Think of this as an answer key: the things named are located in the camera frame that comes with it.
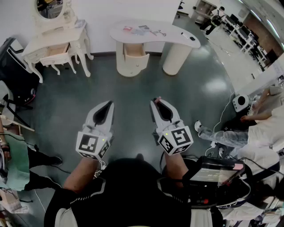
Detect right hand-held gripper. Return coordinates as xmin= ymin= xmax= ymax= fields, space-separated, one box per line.
xmin=150 ymin=99 xmax=193 ymax=156

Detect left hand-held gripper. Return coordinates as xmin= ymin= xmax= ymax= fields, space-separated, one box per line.
xmin=75 ymin=101 xmax=115 ymax=160

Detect white curved table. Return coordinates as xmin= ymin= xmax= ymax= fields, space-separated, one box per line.
xmin=109 ymin=20 xmax=201 ymax=78

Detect person's left forearm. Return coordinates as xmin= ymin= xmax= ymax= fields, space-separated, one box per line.
xmin=63 ymin=155 xmax=101 ymax=193

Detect person's right forearm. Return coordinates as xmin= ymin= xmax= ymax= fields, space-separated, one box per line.
xmin=164 ymin=153 xmax=189 ymax=182

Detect wooden vanity table drawer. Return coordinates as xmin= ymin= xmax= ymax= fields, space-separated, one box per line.
xmin=39 ymin=43 xmax=71 ymax=67

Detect black monitor screen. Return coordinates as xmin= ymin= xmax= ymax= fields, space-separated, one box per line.
xmin=183 ymin=156 xmax=246 ymax=187

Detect person's black shirt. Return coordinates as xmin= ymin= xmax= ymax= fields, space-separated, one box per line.
xmin=43 ymin=154 xmax=192 ymax=227

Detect white round speaker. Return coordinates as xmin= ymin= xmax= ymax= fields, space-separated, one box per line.
xmin=232 ymin=94 xmax=250 ymax=113

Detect ornate cream vanity table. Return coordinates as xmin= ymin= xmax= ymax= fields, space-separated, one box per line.
xmin=21 ymin=19 xmax=94 ymax=84

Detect white chair black legs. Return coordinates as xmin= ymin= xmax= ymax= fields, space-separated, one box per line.
xmin=0 ymin=80 xmax=35 ymax=133

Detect black equipment case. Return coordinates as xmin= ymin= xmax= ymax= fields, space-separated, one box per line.
xmin=0 ymin=37 xmax=44 ymax=107

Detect white shelf unit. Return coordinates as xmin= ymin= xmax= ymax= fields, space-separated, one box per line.
xmin=190 ymin=0 xmax=219 ymax=25

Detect row of white desks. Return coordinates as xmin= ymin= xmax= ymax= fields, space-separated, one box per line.
xmin=224 ymin=13 xmax=274 ymax=71

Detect oval vanity mirror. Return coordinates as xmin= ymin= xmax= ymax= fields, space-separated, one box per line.
xmin=33 ymin=0 xmax=72 ymax=23

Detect black chest mount red button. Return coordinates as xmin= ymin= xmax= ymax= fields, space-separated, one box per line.
xmin=159 ymin=175 xmax=252 ymax=209

